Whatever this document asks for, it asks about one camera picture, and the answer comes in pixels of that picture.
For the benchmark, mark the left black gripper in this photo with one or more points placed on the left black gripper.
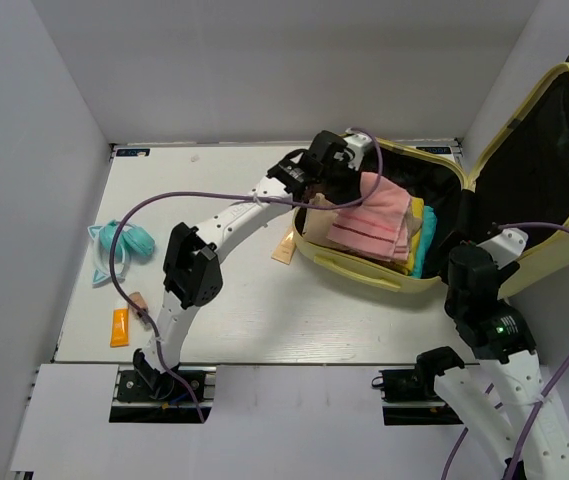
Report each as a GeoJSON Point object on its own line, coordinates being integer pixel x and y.
{"type": "Point", "coordinates": [353, 190]}

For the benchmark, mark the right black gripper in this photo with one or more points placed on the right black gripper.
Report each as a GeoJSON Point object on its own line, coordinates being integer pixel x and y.
{"type": "Point", "coordinates": [503, 272]}

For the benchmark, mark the beige garment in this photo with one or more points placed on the beige garment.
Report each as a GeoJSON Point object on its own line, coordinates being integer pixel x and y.
{"type": "Point", "coordinates": [315, 228]}

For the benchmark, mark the teal garment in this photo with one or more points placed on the teal garment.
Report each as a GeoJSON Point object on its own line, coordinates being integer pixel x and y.
{"type": "Point", "coordinates": [427, 234]}

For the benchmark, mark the pink striped towel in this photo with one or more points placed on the pink striped towel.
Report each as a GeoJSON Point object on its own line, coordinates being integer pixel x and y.
{"type": "Point", "coordinates": [378, 227]}

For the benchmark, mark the beige cosmetic tube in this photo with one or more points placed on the beige cosmetic tube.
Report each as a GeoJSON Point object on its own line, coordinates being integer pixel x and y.
{"type": "Point", "coordinates": [285, 249]}

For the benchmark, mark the yellow garment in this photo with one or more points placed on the yellow garment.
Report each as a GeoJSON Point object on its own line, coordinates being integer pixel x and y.
{"type": "Point", "coordinates": [414, 221]}

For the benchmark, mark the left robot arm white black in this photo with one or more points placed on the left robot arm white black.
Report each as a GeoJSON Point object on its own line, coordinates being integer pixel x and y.
{"type": "Point", "coordinates": [193, 258]}

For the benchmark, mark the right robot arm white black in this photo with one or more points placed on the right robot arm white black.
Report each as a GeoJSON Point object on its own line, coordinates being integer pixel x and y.
{"type": "Point", "coordinates": [523, 438]}

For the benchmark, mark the pale yellow suitcase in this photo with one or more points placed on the pale yellow suitcase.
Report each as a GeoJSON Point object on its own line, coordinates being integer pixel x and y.
{"type": "Point", "coordinates": [522, 176]}

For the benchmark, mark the teal cat-ear headphones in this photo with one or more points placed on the teal cat-ear headphones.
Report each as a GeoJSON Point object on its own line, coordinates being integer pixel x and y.
{"type": "Point", "coordinates": [134, 242]}

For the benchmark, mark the small beige bottle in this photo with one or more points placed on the small beige bottle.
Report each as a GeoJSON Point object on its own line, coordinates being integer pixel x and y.
{"type": "Point", "coordinates": [141, 309]}

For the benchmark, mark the orange tube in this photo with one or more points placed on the orange tube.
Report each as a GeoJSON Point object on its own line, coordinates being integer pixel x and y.
{"type": "Point", "coordinates": [120, 328]}

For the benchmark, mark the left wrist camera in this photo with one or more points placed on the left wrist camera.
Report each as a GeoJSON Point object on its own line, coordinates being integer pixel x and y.
{"type": "Point", "coordinates": [358, 145]}

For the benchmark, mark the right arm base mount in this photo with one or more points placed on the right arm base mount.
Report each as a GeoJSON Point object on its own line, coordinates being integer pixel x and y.
{"type": "Point", "coordinates": [405, 402]}

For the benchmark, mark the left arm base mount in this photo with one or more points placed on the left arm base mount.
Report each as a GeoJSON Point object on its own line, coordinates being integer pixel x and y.
{"type": "Point", "coordinates": [134, 402]}

